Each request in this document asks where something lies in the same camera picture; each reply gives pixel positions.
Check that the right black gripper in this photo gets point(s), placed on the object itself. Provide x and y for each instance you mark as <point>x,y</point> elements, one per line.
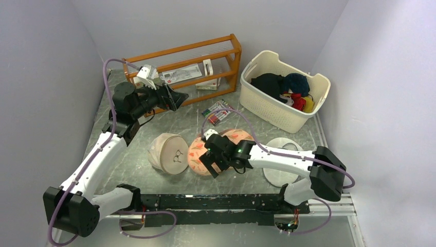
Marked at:
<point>208,164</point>

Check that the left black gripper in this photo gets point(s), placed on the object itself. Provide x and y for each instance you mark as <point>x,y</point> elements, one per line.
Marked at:
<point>168,98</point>

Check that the pink floral mesh laundry bag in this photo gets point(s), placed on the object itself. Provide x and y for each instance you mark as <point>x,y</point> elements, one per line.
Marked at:
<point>196,149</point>

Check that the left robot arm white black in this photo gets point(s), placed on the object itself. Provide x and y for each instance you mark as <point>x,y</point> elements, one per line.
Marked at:
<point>73,206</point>

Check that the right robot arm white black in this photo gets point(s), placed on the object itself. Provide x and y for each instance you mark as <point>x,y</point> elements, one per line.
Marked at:
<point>321,171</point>

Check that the beige round mesh laundry bag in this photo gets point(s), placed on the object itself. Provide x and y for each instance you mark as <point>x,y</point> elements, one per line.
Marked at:
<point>168,153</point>

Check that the cream plastic laundry basket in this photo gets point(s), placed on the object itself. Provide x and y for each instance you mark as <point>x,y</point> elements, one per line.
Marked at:
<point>269,109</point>

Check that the white paper sheet on shelf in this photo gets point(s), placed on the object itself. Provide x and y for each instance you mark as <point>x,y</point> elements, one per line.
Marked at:
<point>181,74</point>

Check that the white box on shelf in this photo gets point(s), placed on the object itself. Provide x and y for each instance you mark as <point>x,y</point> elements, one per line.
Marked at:
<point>212,85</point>

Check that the pack of coloured markers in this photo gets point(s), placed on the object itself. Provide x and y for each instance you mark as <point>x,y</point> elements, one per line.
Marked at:
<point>217,112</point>

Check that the white upright item on shelf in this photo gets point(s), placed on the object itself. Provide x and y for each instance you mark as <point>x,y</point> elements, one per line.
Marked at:
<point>207,64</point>

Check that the orange wooden shelf rack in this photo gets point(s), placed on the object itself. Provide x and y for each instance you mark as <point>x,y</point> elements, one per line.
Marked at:
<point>224,52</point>

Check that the black garment in basket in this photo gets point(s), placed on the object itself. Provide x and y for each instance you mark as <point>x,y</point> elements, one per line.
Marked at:
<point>269,84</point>

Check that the red garment in basket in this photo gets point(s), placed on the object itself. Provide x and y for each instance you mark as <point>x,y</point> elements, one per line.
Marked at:
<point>294,100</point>

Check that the yellow garment in basket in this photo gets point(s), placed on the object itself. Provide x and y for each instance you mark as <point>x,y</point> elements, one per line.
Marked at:
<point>308,105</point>

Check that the dark blue garment in basket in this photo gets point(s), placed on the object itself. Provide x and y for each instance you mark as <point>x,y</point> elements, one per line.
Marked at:
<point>297,83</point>

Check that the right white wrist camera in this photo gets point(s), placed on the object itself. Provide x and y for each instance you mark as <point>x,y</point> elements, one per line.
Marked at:
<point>209,132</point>

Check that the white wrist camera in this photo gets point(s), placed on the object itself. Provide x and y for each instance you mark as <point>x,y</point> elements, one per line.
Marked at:
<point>146,75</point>
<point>209,132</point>

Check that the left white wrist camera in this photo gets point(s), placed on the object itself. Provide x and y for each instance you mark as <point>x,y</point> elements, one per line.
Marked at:
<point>146,75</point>

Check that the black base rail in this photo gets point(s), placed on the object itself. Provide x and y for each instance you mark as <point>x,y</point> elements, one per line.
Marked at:
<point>166,209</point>

